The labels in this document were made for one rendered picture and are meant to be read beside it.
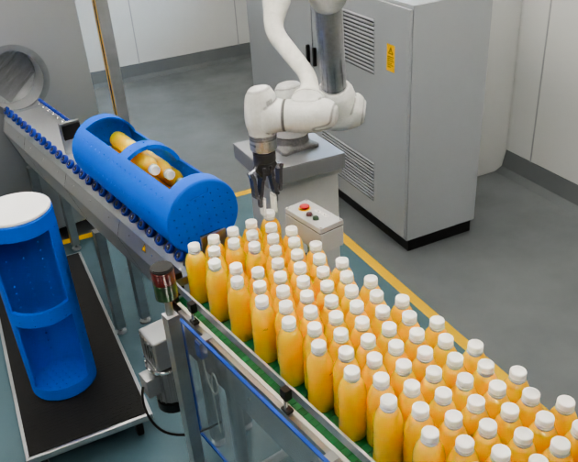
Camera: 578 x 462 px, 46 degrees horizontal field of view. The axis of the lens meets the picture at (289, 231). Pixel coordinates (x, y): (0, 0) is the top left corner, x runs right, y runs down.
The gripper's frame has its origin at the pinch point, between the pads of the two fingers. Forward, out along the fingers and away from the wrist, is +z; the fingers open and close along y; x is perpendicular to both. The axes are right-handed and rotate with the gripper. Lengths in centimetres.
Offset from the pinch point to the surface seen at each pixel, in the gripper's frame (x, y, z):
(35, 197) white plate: -86, 55, 11
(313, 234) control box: 14.4, -7.7, 8.3
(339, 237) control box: 18.3, -15.6, 11.1
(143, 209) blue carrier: -34.5, 30.9, 4.5
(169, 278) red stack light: 30, 52, -9
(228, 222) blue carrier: -16.3, 7.1, 11.2
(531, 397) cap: 110, 4, 3
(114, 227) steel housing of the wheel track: -73, 30, 29
